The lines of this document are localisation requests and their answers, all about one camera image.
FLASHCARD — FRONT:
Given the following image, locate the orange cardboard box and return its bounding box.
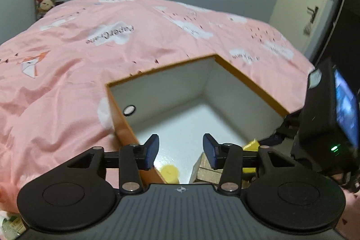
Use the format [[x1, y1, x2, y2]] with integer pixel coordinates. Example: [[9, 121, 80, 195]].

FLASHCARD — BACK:
[[107, 55, 287, 183]]

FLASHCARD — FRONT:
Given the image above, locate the yellow box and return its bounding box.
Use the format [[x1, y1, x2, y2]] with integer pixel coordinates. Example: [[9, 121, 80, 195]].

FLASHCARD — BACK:
[[242, 139, 260, 174]]

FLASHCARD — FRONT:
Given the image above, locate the beige block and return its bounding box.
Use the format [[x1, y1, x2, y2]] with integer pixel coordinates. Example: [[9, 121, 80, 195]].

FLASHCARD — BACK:
[[189, 152, 223, 186]]

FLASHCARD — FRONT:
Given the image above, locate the yellow round object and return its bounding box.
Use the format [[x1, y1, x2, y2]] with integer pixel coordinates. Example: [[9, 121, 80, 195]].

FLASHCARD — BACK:
[[160, 164, 179, 184]]

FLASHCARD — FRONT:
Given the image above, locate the pink bed quilt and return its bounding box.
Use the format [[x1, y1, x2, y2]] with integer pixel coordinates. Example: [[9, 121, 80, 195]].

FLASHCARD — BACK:
[[1, 0, 313, 213]]

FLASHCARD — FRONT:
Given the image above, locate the green printed packet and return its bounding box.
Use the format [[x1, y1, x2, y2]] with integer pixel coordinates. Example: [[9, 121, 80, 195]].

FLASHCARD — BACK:
[[0, 211, 26, 240]]

